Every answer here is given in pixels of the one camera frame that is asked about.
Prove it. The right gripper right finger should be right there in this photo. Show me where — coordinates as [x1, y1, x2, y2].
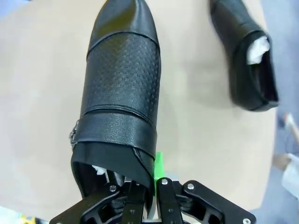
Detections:
[153, 151, 256, 224]

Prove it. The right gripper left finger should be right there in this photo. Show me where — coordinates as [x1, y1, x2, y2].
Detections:
[48, 180, 147, 224]

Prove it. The black leather shoe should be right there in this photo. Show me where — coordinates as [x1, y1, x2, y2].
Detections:
[68, 0, 162, 212]
[208, 0, 280, 112]

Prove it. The white paper shoe stuffing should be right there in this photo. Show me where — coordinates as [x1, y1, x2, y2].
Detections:
[246, 36, 271, 66]
[92, 164, 108, 176]

